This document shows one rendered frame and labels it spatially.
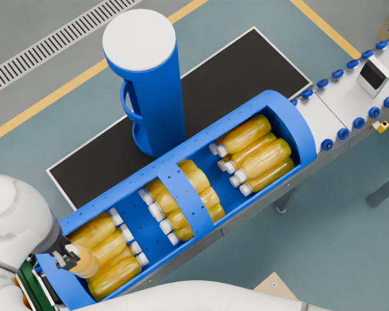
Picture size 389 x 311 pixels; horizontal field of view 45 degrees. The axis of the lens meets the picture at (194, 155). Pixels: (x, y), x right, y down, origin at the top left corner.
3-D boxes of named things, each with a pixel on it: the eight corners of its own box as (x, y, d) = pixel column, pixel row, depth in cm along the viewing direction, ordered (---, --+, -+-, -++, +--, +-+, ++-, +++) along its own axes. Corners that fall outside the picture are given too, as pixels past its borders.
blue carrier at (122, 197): (305, 172, 165) (327, 142, 139) (92, 321, 148) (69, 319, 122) (257, 112, 174) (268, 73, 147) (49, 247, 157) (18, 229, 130)
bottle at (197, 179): (197, 170, 148) (150, 200, 145) (199, 165, 141) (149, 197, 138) (209, 187, 147) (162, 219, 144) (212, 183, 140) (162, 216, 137)
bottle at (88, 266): (84, 248, 127) (66, 234, 111) (105, 260, 126) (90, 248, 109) (69, 270, 125) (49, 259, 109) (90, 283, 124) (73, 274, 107)
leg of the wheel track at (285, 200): (288, 209, 257) (313, 171, 199) (280, 215, 256) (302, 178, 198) (281, 200, 259) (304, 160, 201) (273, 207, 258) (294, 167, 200)
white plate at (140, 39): (136, -3, 184) (136, -1, 185) (87, 42, 176) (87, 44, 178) (190, 33, 177) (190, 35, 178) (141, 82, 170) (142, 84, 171)
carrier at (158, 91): (157, 102, 267) (123, 137, 259) (136, -3, 185) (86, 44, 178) (195, 131, 260) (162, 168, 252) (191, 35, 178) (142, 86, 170)
